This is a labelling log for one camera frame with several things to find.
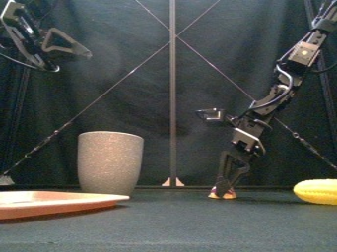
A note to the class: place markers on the grey speckled cup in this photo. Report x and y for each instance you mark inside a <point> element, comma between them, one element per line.
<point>110,164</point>

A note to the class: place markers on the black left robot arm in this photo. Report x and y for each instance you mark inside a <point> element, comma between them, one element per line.
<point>6,36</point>

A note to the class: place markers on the frame post foot bracket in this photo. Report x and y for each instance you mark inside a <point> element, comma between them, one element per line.
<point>173,183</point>

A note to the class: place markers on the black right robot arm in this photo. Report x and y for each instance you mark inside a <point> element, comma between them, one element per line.
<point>307,49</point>

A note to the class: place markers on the pink plate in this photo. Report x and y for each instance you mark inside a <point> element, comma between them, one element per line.
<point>53,201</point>

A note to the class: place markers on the black backdrop cloth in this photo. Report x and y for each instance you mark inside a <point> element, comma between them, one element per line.
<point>131,108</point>

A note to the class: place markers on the grey vertical frame post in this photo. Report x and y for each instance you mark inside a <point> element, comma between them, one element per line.
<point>173,82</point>

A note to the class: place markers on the small purple toy onion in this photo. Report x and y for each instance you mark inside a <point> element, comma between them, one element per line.
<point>221,195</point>

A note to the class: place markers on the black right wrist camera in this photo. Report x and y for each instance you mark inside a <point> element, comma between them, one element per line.
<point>210,114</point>

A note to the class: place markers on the yellow toy corn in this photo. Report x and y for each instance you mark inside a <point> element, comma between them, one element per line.
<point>317,192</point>

